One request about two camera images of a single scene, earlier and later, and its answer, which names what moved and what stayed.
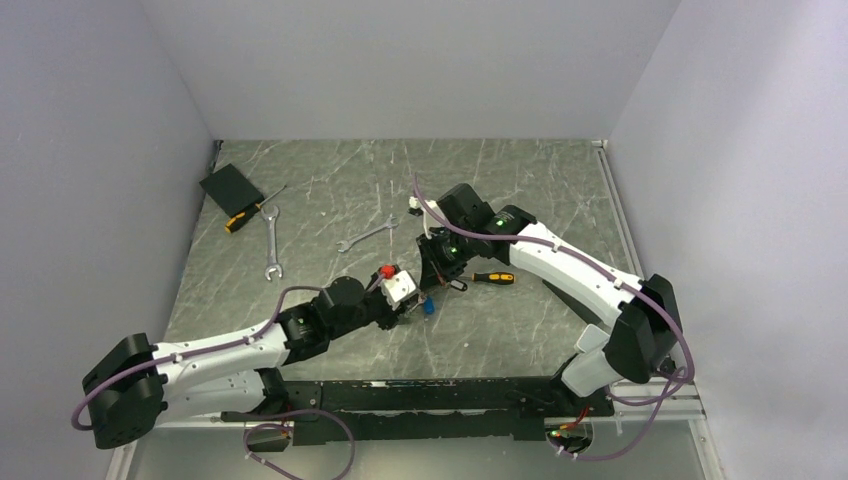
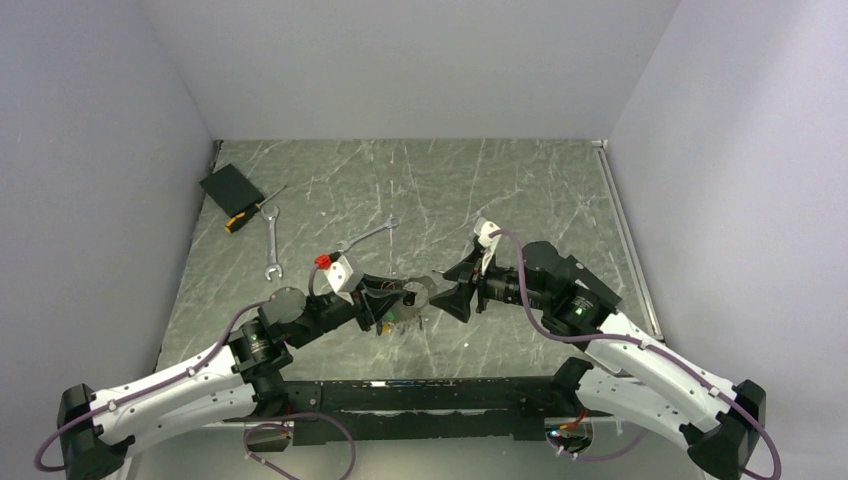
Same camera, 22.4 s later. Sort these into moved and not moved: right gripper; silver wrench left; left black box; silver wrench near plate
Moved: right gripper
Not moved: silver wrench left; silver wrench near plate; left black box
